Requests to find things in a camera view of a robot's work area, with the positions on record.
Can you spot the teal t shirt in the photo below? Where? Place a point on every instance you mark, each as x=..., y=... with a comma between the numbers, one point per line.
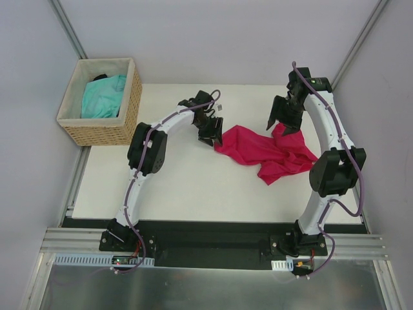
x=103, y=98

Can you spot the pink t shirt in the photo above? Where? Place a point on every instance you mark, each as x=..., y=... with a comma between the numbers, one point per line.
x=278, y=155

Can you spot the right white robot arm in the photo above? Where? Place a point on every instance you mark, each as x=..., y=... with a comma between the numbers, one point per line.
x=338, y=168

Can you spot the white cable duct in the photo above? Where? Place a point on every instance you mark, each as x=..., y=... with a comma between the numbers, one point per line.
x=102, y=260
x=282, y=265

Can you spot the black garment in basket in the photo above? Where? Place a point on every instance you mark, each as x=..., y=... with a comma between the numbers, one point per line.
x=101, y=76

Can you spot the left aluminium frame post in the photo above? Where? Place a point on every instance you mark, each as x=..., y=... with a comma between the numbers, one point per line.
x=68, y=29

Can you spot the wicker basket with liner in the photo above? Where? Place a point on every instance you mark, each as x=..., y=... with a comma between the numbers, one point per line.
x=101, y=131

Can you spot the right aluminium frame post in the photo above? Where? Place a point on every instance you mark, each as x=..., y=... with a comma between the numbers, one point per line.
x=372, y=20

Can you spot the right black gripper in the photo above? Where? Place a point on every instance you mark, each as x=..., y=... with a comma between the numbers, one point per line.
x=289, y=113

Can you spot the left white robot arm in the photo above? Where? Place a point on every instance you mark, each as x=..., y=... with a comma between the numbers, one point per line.
x=146, y=156

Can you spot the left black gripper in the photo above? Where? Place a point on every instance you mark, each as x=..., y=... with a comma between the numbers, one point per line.
x=210, y=128

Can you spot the left white cable duct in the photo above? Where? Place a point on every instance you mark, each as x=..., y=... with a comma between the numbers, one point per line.
x=102, y=260

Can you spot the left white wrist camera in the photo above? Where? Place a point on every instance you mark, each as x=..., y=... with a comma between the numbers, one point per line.
x=219, y=107

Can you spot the aluminium frame post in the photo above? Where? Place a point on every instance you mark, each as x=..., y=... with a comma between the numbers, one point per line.
x=372, y=20
x=68, y=29

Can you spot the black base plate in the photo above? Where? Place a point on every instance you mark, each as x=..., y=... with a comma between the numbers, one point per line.
x=205, y=245

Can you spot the front aluminium rail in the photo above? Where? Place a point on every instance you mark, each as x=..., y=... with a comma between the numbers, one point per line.
x=80, y=240

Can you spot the right white cable duct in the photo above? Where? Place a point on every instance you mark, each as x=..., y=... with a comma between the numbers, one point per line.
x=282, y=265

